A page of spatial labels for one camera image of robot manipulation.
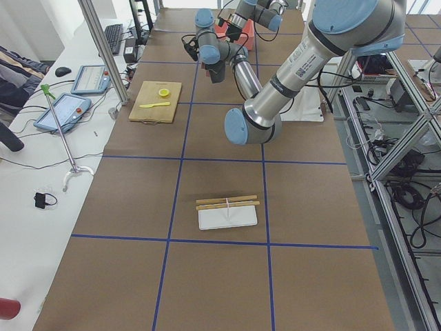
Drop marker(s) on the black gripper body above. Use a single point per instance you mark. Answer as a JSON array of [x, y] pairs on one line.
[[235, 28]]

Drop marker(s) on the grey wiping cloth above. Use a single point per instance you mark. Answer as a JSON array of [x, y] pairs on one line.
[[216, 71]]

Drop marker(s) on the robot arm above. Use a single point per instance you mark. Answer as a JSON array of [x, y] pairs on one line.
[[335, 28], [267, 14]]

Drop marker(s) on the pink plastic bin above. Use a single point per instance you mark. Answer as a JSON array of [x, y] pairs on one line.
[[247, 38]]

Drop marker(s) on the yellow lemon slice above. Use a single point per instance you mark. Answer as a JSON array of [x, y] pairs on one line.
[[164, 92]]

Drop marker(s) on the yellow plastic knife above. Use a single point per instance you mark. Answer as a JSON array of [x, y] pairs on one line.
[[152, 105]]

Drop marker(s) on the black power adapter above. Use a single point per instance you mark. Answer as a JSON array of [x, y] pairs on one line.
[[130, 53]]

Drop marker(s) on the bamboo cutting board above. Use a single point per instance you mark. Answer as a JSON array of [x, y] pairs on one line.
[[149, 94]]

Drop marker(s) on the black keyboard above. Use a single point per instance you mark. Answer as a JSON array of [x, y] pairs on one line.
[[113, 35]]

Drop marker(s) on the wooden rack rod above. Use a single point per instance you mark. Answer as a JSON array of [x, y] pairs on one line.
[[227, 205], [226, 200]]

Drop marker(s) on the black computer mouse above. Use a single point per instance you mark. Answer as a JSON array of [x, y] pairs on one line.
[[62, 71]]

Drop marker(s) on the blue teach pendant tablet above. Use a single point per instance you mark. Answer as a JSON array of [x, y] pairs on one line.
[[69, 109]]

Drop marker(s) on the white rack tray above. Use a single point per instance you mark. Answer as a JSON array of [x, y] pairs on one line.
[[232, 217]]

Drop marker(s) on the metal reacher stick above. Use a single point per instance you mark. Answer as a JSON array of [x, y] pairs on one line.
[[75, 170]]

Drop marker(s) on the person in blue jacket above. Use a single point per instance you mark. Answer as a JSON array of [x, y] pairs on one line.
[[19, 79]]

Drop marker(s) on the small black clip device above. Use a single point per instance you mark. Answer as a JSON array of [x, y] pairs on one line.
[[43, 200]]

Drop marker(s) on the red cylinder object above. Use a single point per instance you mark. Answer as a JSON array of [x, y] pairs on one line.
[[9, 308]]

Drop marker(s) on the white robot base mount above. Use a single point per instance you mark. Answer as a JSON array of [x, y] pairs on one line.
[[306, 107]]

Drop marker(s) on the aluminium frame post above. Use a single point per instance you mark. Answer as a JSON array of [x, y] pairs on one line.
[[96, 31]]

